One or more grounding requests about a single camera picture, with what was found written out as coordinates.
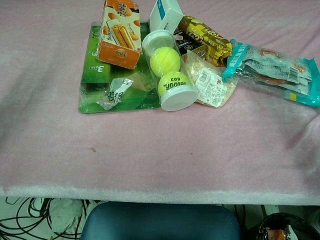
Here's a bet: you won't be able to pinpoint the clear tennis ball tube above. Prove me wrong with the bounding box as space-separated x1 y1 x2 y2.
141 29 199 112

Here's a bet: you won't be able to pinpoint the orange biscuit box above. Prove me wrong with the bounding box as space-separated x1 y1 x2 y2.
96 0 143 71

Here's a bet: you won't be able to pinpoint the gold foil snack pack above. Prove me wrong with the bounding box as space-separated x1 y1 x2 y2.
177 15 233 68

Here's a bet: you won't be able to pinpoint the clear pink snack bag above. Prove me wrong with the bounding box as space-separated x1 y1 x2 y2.
180 49 238 109

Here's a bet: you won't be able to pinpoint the small clear labelled bag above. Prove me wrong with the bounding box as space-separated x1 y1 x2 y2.
96 77 135 111

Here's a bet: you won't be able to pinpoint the green flat package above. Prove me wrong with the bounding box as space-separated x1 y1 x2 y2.
78 21 162 115

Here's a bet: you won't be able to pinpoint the printed yellow tennis ball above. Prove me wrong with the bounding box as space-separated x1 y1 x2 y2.
157 71 192 97

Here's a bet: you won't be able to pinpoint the pink fleece table cloth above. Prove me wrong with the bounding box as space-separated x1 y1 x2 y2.
0 0 320 206

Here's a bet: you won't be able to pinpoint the black waste bin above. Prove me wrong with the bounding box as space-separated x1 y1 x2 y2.
255 212 320 240

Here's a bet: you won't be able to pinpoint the blue and white box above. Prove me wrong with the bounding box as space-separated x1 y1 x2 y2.
149 0 185 34

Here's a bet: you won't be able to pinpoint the blue chair seat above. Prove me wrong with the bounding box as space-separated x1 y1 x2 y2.
80 201 241 240

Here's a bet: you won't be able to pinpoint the teal clear snack bag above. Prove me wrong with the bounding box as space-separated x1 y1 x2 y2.
221 38 320 108

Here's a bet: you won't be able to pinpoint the black small box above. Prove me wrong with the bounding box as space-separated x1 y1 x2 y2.
173 30 208 62

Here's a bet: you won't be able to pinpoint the black cables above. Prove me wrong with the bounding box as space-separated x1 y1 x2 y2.
0 196 94 240

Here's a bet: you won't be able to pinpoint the plain yellow tennis ball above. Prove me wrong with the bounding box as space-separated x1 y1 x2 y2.
149 47 182 78

